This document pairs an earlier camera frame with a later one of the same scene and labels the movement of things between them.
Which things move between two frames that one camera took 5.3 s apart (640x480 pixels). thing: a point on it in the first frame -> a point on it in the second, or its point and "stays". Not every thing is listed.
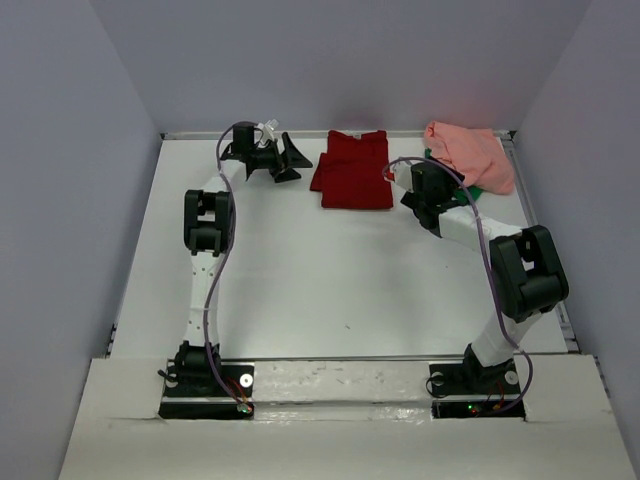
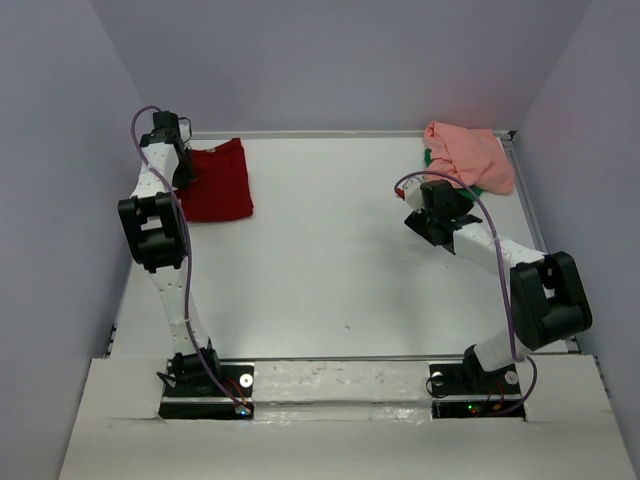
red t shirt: [354, 171] -> [221, 188]
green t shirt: [461, 194] stays
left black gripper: [291, 158] -> [182, 181]
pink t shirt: [475, 153] stays
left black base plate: [208, 396] stays
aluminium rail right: [524, 190] stays
